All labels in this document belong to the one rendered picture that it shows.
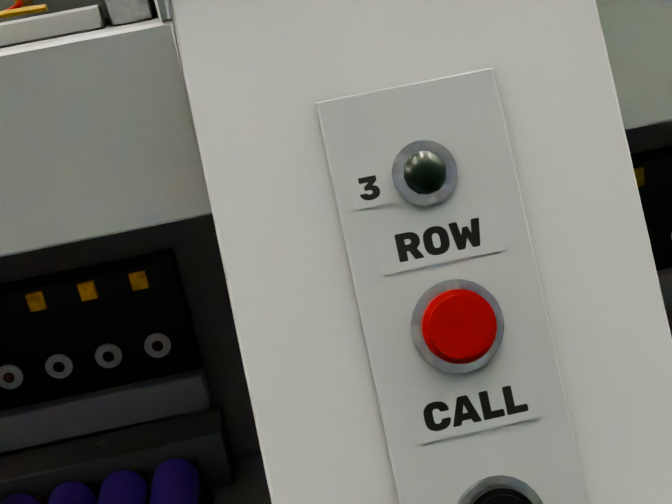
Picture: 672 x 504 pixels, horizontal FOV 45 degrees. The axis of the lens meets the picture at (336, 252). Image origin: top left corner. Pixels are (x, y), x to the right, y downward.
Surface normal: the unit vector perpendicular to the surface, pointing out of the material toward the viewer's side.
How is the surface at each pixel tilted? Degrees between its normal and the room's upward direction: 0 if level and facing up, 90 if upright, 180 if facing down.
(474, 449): 90
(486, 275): 90
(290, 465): 90
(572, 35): 90
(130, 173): 111
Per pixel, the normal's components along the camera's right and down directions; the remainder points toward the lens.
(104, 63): 0.12, 0.31
